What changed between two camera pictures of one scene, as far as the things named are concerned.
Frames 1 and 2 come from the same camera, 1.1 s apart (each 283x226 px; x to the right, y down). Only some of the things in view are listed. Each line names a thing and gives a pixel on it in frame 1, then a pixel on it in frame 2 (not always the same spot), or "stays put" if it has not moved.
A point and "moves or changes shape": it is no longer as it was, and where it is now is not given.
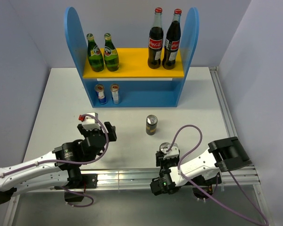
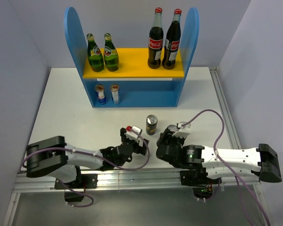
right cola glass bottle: [172, 41] stays put
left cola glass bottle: [155, 40] stays put
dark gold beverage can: [164, 146] moves or changes shape
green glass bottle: [95, 55] stays put
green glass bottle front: [111, 55] stays put
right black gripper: [160, 161] → [168, 136]
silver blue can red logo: [99, 88] stays put
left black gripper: [111, 129] → [138, 149]
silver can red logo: [114, 89] stays put
